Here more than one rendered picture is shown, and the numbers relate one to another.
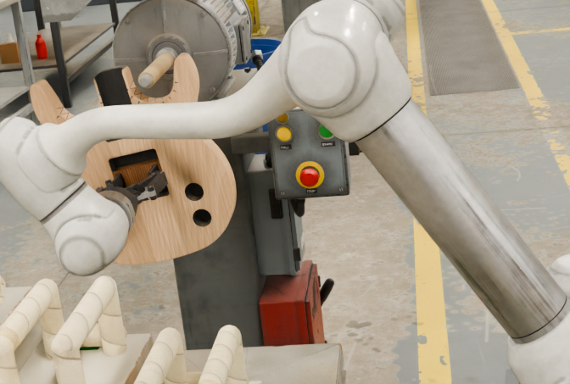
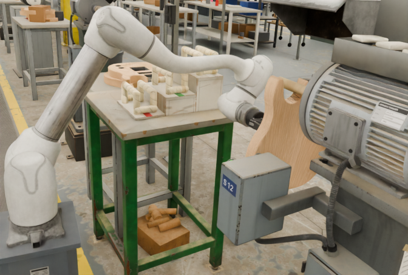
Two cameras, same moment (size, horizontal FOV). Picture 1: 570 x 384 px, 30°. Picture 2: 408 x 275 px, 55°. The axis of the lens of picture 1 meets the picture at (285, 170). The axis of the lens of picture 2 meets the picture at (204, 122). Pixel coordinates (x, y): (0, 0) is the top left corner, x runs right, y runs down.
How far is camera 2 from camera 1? 292 cm
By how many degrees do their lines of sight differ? 126
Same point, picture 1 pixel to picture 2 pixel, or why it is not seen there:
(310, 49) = not seen: hidden behind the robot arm
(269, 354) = (144, 128)
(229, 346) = (130, 88)
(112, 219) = (226, 100)
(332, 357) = (121, 130)
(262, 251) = not seen: outside the picture
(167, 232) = not seen: hidden behind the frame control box
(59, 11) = (298, 30)
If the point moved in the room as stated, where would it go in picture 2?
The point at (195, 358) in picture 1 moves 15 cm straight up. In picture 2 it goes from (167, 124) to (168, 91)
